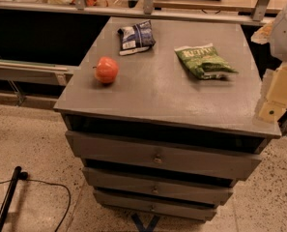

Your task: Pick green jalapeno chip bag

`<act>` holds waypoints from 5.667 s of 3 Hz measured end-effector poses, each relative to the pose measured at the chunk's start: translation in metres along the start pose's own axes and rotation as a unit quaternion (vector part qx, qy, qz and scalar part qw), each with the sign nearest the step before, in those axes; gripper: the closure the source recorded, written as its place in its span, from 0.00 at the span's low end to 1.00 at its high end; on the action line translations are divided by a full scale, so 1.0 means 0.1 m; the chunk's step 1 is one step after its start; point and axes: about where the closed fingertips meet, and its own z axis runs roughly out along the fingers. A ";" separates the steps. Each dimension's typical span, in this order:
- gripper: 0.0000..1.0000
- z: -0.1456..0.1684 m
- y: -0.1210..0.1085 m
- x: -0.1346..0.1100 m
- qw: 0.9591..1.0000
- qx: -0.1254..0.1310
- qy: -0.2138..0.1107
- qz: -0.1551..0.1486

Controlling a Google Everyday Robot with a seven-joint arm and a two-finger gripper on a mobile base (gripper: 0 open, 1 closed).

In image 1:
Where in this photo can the bottom grey drawer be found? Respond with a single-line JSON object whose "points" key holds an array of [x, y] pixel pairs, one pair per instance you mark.
{"points": [[154, 205]]}

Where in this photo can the grey drawer cabinet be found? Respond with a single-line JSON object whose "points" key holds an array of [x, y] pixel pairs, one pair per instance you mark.
{"points": [[156, 100]]}

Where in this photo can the red apple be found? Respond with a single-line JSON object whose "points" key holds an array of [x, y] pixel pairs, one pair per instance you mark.
{"points": [[106, 70]]}

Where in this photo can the top grey drawer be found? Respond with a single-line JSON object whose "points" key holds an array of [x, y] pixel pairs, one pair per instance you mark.
{"points": [[214, 163]]}

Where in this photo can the green jalapeno chip bag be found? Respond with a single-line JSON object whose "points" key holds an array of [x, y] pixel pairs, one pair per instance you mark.
{"points": [[204, 62]]}

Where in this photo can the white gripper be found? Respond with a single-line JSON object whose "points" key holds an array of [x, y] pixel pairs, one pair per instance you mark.
{"points": [[270, 111]]}

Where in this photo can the grey side shelf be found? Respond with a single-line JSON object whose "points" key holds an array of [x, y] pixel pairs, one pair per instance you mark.
{"points": [[32, 72]]}

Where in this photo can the blue chip bag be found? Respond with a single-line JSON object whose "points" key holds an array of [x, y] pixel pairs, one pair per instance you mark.
{"points": [[136, 38]]}

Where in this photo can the metal railing frame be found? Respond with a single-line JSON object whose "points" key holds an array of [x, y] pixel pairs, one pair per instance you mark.
{"points": [[260, 15]]}

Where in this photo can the grey drawer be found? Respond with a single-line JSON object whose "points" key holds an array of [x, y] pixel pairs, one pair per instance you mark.
{"points": [[214, 163], [154, 205], [107, 179]]}

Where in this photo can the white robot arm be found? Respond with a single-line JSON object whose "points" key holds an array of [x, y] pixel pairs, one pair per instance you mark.
{"points": [[273, 33]]}

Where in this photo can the middle grey drawer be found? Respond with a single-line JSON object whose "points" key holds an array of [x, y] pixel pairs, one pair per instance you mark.
{"points": [[107, 179]]}

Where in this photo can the black pole on floor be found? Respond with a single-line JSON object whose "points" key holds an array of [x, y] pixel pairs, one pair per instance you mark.
{"points": [[9, 196]]}

